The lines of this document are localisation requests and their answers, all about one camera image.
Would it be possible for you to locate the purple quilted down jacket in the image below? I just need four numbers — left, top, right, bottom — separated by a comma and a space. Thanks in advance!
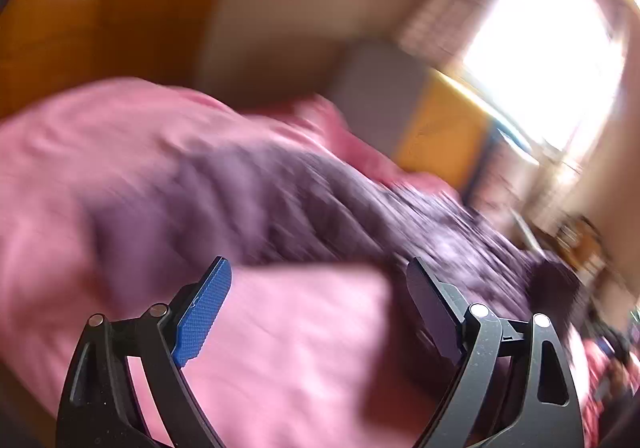
88, 143, 582, 447

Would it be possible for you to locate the wooden desk with clutter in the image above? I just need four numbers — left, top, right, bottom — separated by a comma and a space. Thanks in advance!
510, 209, 626, 289

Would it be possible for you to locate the pink bed cover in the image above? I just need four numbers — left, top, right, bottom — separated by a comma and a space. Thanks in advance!
0, 77, 626, 448

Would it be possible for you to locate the grey yellow blue headboard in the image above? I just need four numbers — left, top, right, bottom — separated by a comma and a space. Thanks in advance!
332, 40, 494, 189

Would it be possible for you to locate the orange wooden wardrobe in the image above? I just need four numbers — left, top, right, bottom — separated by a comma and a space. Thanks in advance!
1, 0, 218, 116

